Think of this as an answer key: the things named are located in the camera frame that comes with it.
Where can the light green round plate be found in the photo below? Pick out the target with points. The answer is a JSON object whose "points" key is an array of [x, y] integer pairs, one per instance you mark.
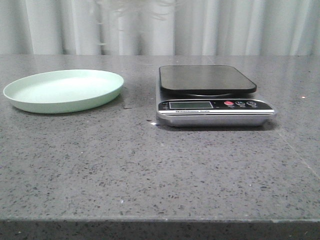
{"points": [[64, 91]]}

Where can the white pleated curtain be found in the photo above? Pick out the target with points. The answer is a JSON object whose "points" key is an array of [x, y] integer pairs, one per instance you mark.
{"points": [[160, 27]]}

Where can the silver digital kitchen scale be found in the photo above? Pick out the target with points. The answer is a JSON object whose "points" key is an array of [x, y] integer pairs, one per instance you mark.
{"points": [[208, 96]]}

